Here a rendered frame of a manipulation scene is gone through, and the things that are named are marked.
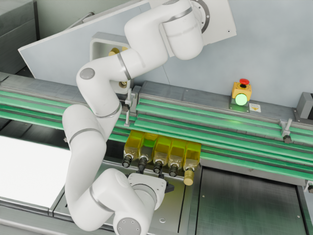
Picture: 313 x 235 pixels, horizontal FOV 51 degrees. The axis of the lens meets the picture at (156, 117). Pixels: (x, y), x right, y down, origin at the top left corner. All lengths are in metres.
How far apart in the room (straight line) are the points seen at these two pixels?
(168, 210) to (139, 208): 0.57
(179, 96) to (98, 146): 0.64
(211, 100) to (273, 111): 0.25
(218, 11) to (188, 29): 0.32
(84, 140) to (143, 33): 0.34
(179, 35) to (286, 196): 0.87
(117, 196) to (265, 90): 0.94
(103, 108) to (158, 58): 0.21
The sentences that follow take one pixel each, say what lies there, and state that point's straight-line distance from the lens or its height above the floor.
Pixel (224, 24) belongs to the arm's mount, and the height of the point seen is 0.81.
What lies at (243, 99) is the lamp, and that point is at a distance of 1.34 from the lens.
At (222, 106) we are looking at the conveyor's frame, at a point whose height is 0.86.
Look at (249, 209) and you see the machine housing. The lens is 1.40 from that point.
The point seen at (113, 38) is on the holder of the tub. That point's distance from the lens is 1.37.
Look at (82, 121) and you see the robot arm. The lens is 0.82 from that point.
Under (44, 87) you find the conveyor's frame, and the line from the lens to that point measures 1.57.
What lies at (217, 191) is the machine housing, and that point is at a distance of 1.42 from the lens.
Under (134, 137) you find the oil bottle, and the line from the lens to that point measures 1.30.
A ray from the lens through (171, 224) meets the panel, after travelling 1.21.
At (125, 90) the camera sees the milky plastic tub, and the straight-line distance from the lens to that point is 1.40.
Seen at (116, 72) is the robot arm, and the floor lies 1.21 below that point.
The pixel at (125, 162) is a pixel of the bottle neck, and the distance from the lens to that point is 1.24.
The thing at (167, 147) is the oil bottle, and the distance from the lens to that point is 1.27.
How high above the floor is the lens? 2.03
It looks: 57 degrees down
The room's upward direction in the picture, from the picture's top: 161 degrees counter-clockwise
